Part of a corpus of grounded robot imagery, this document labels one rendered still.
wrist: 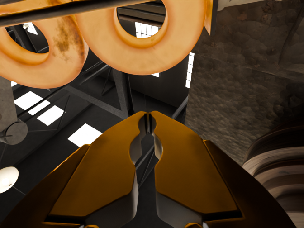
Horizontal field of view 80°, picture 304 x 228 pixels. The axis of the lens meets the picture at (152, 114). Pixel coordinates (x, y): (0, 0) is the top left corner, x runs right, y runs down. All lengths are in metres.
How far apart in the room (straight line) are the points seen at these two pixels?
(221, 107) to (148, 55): 0.44
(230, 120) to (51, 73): 0.56
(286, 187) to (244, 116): 0.23
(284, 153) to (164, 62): 0.35
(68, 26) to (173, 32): 0.13
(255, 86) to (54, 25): 0.49
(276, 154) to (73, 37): 0.47
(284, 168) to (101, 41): 0.45
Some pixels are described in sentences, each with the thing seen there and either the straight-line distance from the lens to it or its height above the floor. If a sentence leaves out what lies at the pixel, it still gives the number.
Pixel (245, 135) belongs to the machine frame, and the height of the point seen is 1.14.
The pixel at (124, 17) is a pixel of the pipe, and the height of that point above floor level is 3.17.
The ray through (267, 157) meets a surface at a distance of 0.53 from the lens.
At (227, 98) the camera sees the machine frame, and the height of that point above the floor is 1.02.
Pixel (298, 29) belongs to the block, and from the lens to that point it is 0.35.
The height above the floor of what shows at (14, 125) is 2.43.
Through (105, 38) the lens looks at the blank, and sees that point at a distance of 0.26.
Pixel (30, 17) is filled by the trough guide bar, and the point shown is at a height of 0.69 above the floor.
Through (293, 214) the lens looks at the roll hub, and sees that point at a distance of 0.53.
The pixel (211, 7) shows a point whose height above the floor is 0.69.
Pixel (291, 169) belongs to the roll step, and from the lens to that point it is 0.51.
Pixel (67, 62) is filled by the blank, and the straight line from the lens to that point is 0.29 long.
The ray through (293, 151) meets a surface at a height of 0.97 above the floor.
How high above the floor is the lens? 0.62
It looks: 47 degrees up
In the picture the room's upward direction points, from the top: 176 degrees clockwise
